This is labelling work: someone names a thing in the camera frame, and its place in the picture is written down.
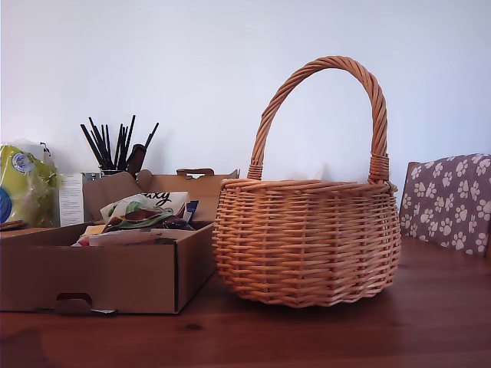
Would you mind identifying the white bag with green-brown swirl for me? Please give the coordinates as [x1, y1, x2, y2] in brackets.
[99, 199, 196, 233]

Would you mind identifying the red and yellow bag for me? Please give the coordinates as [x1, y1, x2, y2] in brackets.
[74, 224, 181, 249]

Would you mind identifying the brown cardboard box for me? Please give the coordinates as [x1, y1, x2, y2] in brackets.
[0, 167, 241, 316]

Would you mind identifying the thin black stick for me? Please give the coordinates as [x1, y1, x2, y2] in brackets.
[88, 117, 114, 170]
[142, 122, 160, 150]
[80, 123, 105, 169]
[121, 113, 137, 170]
[113, 123, 124, 170]

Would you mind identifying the metal stick holder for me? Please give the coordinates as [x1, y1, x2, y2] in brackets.
[98, 166, 130, 179]

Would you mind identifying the wooden chair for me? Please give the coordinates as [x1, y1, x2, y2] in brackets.
[398, 153, 491, 258]

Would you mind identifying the white carton with text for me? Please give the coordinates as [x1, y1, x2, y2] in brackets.
[57, 172, 85, 227]

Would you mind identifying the yellow-green plastic bag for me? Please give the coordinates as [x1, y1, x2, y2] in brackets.
[0, 138, 59, 228]

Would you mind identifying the woven wicker basket with handle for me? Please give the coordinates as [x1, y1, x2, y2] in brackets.
[211, 55, 403, 309]

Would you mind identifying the brown handle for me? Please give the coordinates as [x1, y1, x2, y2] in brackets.
[126, 143, 147, 176]

